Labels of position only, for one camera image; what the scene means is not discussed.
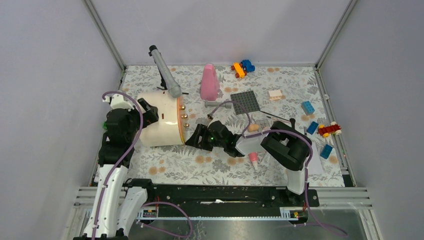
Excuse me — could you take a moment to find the beige makeup sponge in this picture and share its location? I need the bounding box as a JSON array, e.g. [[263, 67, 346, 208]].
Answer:
[[247, 123, 260, 133]]

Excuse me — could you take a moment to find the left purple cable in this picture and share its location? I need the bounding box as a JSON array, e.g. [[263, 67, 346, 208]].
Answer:
[[89, 90, 194, 240]]

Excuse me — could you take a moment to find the grey lego baseplate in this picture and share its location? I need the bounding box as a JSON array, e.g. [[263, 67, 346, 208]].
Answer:
[[230, 90, 260, 115]]

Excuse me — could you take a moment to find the black makeup brush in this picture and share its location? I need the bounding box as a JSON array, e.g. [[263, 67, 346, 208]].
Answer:
[[259, 110, 296, 129]]

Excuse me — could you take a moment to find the eyeshadow palette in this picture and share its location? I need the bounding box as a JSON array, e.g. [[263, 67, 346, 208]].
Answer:
[[257, 118, 273, 131]]

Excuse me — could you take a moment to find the light blue lego brick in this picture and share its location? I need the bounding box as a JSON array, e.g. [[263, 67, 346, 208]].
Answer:
[[301, 100, 315, 116]]

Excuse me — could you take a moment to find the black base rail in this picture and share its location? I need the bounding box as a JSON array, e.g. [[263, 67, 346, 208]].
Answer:
[[141, 182, 320, 218]]

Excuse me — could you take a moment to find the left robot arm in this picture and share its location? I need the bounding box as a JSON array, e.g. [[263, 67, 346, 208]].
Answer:
[[79, 91, 155, 240]]

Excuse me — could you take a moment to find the grey microphone on stand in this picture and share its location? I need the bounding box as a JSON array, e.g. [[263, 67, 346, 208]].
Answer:
[[148, 45, 184, 98]]

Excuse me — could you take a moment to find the blue lego brick lower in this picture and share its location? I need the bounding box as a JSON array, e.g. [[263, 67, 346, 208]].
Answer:
[[320, 144, 334, 160]]

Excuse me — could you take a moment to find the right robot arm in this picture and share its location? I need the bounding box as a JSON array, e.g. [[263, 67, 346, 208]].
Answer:
[[185, 120, 313, 206]]

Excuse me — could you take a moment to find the pink cone bottle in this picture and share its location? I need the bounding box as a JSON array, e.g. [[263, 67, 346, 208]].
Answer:
[[199, 63, 220, 101]]

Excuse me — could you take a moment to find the cream round drawer organizer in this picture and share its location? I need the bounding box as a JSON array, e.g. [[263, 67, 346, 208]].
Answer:
[[137, 90, 188, 147]]

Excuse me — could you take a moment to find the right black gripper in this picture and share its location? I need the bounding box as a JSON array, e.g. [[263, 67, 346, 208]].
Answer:
[[184, 123, 226, 152]]

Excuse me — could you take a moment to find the red yellow toy car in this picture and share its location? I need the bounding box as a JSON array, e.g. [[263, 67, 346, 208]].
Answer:
[[317, 121, 342, 138]]

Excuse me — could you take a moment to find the pink tube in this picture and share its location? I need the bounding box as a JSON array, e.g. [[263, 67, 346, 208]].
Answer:
[[248, 152, 259, 171]]

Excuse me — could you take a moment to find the beige lego brick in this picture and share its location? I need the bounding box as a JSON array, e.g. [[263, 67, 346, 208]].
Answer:
[[268, 89, 283, 101]]

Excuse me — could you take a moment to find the orange and blue toy car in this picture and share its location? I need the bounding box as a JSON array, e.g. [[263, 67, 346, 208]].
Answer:
[[230, 59, 256, 79]]

